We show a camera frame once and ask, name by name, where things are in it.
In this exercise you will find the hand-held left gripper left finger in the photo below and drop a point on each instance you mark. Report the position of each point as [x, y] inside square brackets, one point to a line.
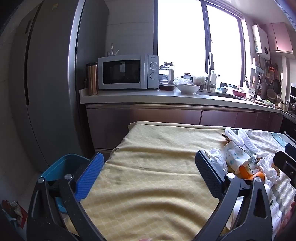
[90, 176]

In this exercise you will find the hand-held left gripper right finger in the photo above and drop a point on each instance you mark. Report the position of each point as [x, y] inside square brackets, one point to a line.
[208, 173]

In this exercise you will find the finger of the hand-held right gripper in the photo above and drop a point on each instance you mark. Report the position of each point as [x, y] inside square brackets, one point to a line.
[291, 148]
[286, 165]

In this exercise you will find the blue plastic bin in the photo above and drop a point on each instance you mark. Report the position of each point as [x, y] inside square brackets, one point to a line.
[62, 164]

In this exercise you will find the white patterned paper cup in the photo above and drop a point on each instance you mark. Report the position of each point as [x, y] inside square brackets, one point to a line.
[234, 155]

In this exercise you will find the crumpled white tissue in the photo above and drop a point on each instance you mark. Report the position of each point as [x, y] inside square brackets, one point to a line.
[217, 160]

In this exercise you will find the crumpled white plastic bag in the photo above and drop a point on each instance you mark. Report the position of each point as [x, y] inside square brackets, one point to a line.
[269, 170]

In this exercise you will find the black oven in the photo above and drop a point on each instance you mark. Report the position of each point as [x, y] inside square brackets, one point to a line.
[289, 125]

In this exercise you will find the orange peel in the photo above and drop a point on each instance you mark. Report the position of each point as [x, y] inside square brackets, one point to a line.
[245, 173]

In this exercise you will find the white foam fruit net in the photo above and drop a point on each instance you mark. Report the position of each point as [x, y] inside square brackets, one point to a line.
[240, 138]

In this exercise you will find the yellow tablecloth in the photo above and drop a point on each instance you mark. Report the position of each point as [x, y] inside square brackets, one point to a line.
[150, 180]

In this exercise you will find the hanging frying pan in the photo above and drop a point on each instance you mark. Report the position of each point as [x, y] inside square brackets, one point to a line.
[276, 85]

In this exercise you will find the kitchen base cabinet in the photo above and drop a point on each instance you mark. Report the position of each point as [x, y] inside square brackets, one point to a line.
[150, 115]

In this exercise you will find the crumpled green white bag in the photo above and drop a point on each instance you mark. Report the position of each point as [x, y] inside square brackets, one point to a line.
[15, 208]

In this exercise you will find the white bowl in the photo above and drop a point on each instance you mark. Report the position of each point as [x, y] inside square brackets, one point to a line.
[187, 89]

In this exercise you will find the white soap bottle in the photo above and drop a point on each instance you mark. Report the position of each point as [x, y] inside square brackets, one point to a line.
[213, 78]

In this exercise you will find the dark food container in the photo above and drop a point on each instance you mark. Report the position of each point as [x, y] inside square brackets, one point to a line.
[167, 87]

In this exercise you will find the copper thermos flask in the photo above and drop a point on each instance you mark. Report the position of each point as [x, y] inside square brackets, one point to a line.
[92, 78]

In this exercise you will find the grey refrigerator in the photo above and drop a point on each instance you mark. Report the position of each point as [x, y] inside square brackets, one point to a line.
[50, 81]

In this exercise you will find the kitchen faucet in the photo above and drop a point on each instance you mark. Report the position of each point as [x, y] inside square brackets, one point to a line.
[210, 69]

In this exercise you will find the white electric kettle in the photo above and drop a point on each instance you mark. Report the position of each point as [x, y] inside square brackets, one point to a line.
[167, 74]

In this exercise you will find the white microwave oven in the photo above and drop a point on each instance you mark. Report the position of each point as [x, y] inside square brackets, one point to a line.
[124, 71]

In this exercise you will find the white water heater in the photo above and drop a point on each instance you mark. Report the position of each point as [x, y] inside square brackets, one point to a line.
[261, 41]

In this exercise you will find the kitchen window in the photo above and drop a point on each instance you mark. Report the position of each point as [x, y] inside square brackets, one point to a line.
[180, 34]

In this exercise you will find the pink wall cabinet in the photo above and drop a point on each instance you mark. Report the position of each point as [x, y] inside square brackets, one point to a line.
[278, 37]

